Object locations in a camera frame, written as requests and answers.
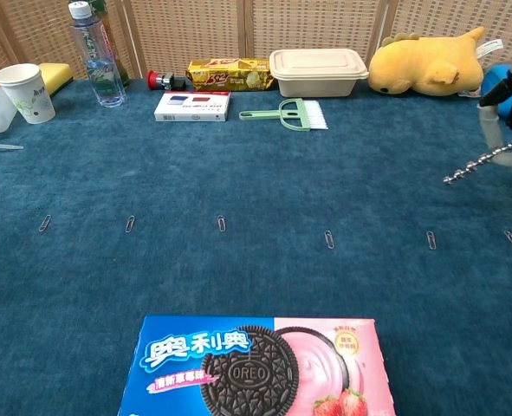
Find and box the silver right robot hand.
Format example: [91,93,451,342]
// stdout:
[476,58,512,171]

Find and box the silver beaded magnetic bar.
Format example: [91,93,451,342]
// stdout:
[442,143,512,185]

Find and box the blue detergent bottle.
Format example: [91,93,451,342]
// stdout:
[481,63,512,127]

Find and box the yellow plush toy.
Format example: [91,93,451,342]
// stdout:
[367,26,504,98]

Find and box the beige lidded lunch box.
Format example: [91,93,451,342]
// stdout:
[268,48,370,99]

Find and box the green hand brush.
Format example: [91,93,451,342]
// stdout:
[238,97,329,133]

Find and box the yellow biscuit package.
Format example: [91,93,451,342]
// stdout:
[185,57,275,93]

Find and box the rattan folding screen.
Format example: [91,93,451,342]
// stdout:
[0,0,512,86]

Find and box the red emergency stop button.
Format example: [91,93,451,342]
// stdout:
[146,69,189,92]

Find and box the blue pink Oreo box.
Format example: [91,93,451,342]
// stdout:
[116,315,398,416]

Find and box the blue carpet table cover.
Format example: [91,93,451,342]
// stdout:
[0,76,512,416]

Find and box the brown tea bottle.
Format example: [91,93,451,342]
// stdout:
[88,0,133,88]

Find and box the clear water bottle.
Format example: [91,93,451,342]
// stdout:
[68,0,128,109]

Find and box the yellow sponge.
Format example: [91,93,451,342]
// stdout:
[37,62,75,98]

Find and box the white paper cup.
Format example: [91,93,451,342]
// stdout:
[0,62,57,126]

